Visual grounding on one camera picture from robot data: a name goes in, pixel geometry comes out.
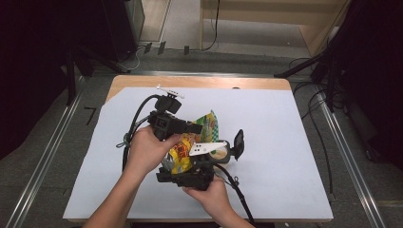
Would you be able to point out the person's right hand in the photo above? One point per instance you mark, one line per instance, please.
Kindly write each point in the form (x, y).
(215, 198)

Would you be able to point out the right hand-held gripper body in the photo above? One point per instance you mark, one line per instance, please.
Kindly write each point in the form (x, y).
(199, 177)

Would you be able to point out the yellow spout pouch green cap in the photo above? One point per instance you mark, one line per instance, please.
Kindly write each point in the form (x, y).
(180, 155)

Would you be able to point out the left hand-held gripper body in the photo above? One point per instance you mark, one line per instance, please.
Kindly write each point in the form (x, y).
(166, 122)

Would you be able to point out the white paper table cover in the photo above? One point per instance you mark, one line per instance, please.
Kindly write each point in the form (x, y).
(278, 158)

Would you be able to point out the black stand legs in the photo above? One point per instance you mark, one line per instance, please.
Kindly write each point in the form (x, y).
(316, 61)
(79, 63)

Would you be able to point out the light wooden furniture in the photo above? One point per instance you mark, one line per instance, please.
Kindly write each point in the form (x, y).
(272, 12)

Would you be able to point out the metal floor rail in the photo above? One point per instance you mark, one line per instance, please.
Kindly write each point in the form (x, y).
(351, 164)
(41, 171)

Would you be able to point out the black cabinet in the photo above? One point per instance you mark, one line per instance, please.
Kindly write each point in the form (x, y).
(122, 28)

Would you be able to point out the person's left hand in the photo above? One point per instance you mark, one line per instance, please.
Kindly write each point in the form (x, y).
(149, 152)

